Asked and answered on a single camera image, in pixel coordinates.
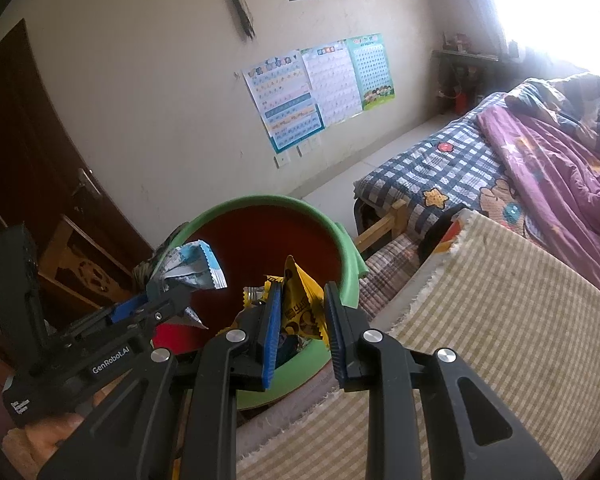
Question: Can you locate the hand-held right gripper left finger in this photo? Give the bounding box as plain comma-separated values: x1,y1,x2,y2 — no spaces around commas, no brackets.
37,280,283,480

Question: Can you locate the metal door handle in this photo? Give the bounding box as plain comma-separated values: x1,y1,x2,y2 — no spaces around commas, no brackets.
77,167,103,198

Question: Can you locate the black bag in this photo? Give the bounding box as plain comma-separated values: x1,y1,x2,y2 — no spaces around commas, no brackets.
419,215,463,263

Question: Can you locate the blue checked bed sheet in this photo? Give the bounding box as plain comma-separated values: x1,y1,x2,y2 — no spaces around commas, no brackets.
355,92,535,241

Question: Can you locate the purple quilt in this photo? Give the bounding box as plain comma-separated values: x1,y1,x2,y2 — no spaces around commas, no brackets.
477,105,600,306

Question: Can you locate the carved wooden chair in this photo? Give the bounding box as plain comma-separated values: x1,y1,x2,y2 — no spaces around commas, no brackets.
37,215,151,311

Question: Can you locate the blue and white wrapper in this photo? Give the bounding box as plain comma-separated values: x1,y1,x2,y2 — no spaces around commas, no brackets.
152,241,228,331

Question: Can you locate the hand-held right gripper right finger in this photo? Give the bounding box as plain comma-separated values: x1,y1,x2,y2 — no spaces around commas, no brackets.
322,281,563,480

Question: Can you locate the camouflage cushion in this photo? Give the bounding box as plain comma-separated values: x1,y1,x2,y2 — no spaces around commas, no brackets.
132,247,181,286

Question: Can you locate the blue patchwork quilt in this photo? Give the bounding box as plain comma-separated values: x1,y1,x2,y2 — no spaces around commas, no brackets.
504,72,600,161

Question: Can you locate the plaid seat pad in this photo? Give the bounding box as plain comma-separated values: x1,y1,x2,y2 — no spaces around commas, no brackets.
360,237,431,306

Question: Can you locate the green chart poster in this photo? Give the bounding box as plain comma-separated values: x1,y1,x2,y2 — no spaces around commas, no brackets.
347,33,397,112

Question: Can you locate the white chart poster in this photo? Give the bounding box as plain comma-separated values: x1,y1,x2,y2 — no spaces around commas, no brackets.
300,42,365,128

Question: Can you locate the blue chart poster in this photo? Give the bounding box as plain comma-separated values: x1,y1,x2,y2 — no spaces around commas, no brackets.
243,50,327,154

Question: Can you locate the window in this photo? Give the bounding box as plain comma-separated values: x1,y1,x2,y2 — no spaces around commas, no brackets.
490,0,600,76

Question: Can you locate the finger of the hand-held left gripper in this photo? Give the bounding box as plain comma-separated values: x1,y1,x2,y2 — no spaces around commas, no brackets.
47,293,154,347
80,280,191,349

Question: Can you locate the dark wooden door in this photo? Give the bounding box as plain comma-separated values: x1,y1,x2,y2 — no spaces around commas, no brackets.
0,20,153,311

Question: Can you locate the person's left hand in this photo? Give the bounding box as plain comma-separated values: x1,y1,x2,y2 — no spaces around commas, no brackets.
4,401,95,464

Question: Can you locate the wooden bed frame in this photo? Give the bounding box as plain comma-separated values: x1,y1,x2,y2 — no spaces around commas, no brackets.
355,199,411,256

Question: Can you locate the yellow snack wrapper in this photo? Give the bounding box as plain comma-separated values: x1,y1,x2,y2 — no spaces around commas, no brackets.
240,255,333,356

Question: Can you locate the beige checked tablecloth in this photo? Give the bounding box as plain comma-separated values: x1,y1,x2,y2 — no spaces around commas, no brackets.
235,207,600,480

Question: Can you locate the red bucket with green rim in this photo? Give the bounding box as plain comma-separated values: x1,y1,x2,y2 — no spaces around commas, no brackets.
152,195,368,411

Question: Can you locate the cluttered wall shelf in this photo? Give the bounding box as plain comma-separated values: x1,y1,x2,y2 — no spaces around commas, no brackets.
432,32,500,116

